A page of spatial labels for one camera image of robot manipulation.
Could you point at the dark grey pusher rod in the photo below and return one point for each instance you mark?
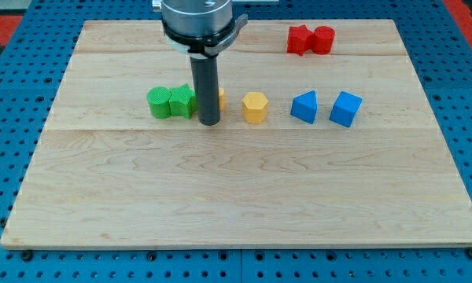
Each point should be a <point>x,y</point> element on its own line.
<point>206,88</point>

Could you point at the blue triangle block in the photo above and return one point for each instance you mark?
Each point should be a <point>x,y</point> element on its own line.
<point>305,107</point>

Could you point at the blue cube block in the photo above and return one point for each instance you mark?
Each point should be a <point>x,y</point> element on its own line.
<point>345,108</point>

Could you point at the yellow block behind rod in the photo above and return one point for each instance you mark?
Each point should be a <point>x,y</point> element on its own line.
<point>221,99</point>

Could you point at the green star block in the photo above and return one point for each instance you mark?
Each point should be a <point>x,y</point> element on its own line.
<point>181,101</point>

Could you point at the green cylinder block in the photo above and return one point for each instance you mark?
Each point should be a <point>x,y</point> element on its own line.
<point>158,100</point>

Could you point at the yellow hexagon block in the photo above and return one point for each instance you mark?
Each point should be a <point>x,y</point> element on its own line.
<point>254,107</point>

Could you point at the red star block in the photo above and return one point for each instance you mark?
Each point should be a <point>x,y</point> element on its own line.
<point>299,39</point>

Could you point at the red cylinder block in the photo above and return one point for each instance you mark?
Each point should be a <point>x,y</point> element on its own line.
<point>323,40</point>

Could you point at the light wooden board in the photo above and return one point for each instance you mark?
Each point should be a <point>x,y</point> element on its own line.
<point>106,175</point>

